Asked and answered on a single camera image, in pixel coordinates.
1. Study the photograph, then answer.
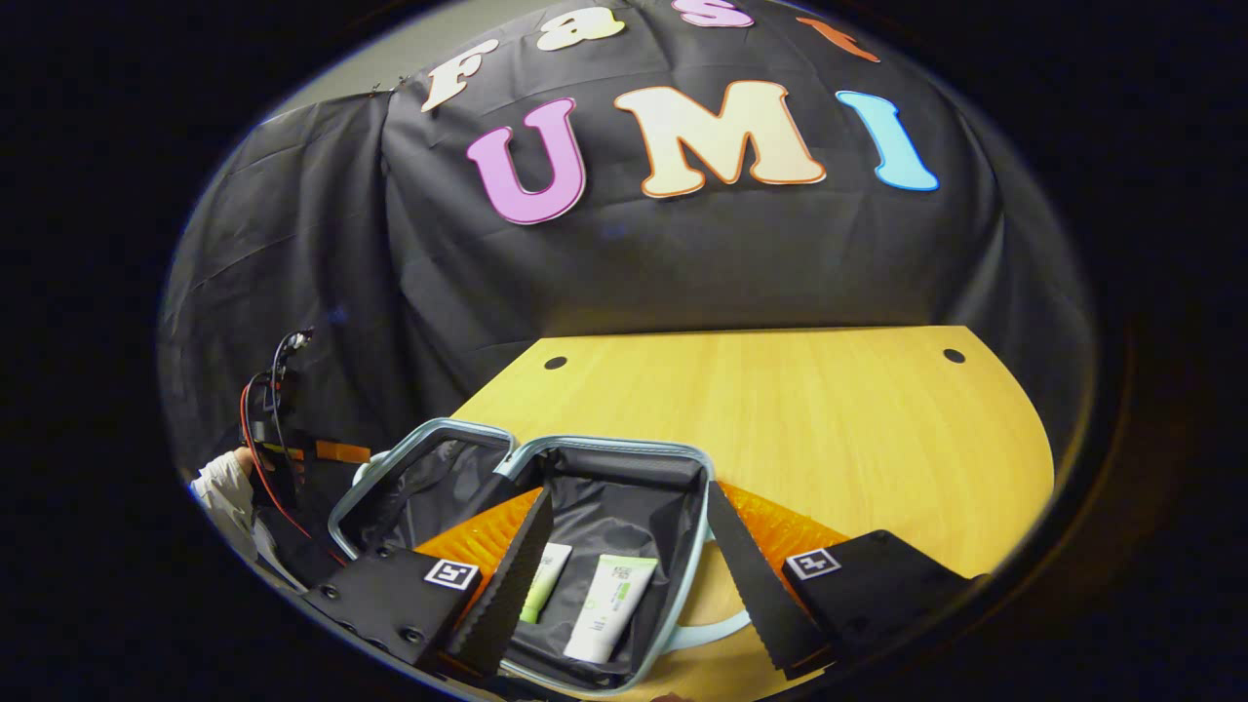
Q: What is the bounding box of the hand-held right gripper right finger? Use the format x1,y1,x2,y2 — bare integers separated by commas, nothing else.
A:
706,480,987,682

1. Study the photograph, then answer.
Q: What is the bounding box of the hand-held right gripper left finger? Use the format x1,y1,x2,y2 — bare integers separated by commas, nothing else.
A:
300,487,555,679

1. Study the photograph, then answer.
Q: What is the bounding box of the green and white tube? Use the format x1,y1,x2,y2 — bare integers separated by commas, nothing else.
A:
519,542,574,626

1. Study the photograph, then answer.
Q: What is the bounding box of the white tube green label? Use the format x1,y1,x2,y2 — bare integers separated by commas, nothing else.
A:
564,554,660,665

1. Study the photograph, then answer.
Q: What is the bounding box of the light blue suitcase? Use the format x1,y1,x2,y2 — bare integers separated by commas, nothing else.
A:
327,417,757,695

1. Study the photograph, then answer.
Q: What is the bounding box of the red cable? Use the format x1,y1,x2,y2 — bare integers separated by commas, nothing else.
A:
240,370,344,568

